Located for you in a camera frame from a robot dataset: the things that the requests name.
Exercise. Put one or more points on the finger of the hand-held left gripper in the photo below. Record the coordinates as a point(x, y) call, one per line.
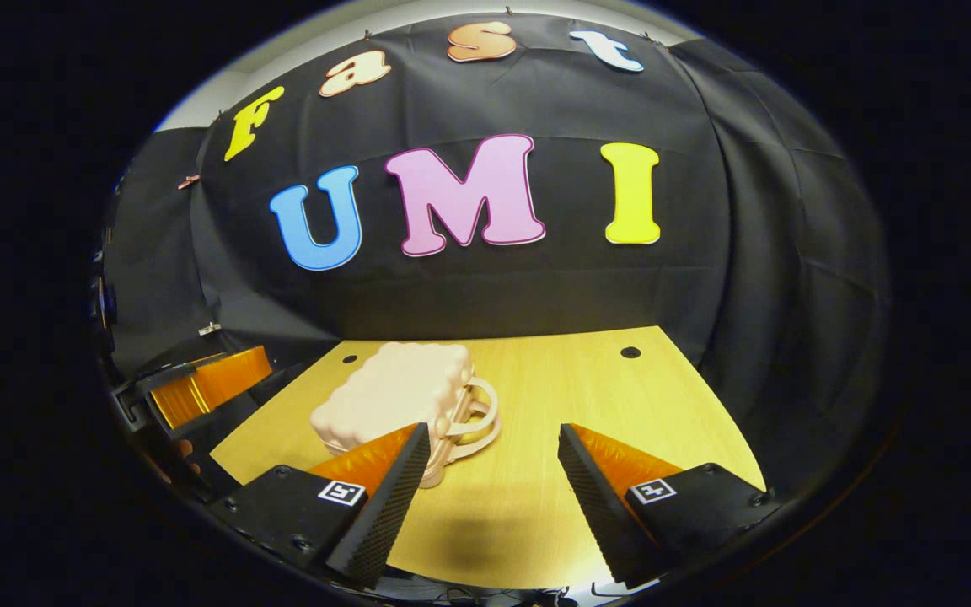
point(165, 373)
point(216, 415)

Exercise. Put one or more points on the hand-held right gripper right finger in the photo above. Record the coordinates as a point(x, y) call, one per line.
point(599, 514)

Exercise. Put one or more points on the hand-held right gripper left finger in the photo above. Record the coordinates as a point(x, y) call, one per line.
point(384, 506)

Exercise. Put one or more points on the pink scalloped suitcase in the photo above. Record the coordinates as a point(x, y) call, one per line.
point(393, 388)

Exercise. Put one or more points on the silver metal clip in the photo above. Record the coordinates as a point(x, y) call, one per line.
point(210, 328)

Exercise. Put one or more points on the copper clip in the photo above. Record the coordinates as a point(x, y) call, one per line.
point(189, 181)

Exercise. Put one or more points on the black backdrop cloth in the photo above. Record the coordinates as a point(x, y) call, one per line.
point(494, 287)

